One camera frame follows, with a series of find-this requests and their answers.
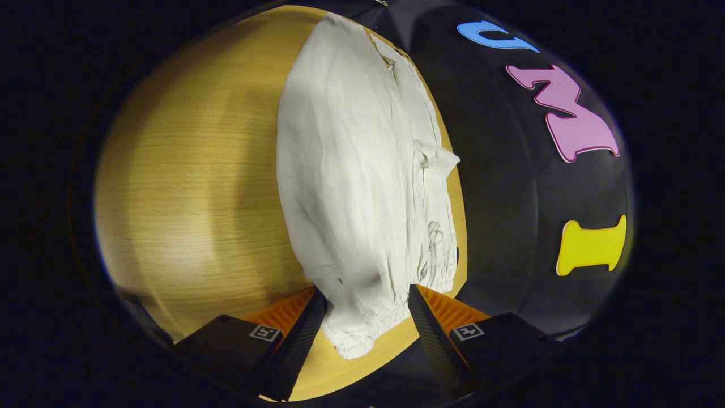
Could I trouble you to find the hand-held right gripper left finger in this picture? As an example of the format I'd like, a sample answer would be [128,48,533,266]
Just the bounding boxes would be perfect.
[173,286,328,402]

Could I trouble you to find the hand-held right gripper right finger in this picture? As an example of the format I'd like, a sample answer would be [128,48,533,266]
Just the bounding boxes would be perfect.
[408,284,558,397]

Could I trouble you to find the white jeans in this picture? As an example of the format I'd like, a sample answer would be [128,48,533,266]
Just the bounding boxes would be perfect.
[276,12,460,360]

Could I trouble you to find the black backdrop cloth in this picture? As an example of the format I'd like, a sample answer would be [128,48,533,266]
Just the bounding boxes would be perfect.
[317,0,635,392]

